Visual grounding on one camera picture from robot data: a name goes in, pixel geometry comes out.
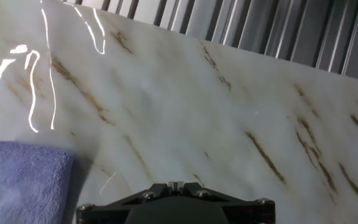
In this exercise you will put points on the marble pattern table sheet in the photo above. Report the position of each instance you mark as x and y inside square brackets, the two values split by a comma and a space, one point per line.
[182, 109]

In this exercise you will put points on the thin white thread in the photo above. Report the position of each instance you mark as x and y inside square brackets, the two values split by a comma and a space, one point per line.
[107, 184]

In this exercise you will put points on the purple terry cloth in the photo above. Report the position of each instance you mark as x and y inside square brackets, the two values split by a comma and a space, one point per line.
[23, 183]

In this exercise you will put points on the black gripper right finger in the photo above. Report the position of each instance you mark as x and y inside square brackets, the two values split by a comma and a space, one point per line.
[247, 211]

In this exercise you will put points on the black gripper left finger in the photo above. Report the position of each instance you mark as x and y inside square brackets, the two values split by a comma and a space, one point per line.
[110, 211]

